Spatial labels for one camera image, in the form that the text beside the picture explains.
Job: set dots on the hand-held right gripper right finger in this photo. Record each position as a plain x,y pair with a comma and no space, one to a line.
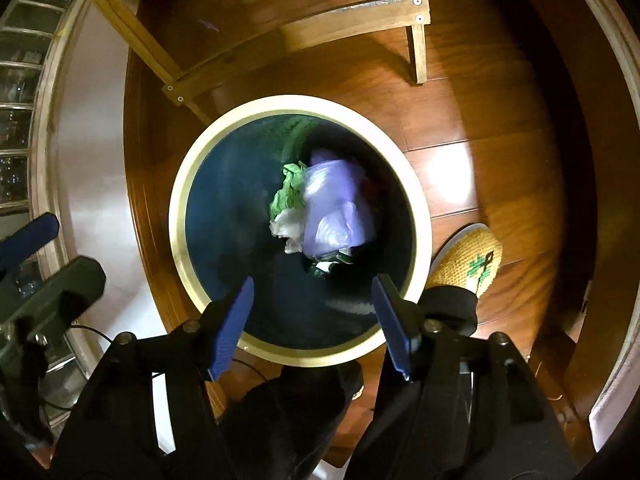
395,325

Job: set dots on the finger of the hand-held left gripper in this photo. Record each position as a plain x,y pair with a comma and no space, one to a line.
30,240
70,285

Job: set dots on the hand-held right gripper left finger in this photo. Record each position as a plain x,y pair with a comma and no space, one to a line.
232,322

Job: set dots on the dark blue trash bin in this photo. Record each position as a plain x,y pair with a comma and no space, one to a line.
225,240

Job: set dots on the white paper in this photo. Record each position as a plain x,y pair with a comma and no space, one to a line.
287,230

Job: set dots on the green paper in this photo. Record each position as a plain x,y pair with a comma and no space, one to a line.
287,195

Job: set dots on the purple plastic bag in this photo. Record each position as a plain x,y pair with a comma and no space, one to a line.
330,200

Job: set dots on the yellow knitted slipper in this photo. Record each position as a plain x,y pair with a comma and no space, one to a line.
470,260

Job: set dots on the person's left leg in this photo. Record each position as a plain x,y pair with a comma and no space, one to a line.
290,425

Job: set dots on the metal window grille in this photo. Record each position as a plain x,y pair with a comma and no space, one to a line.
20,110

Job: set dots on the wooden table frame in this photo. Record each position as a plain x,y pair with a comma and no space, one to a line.
350,15

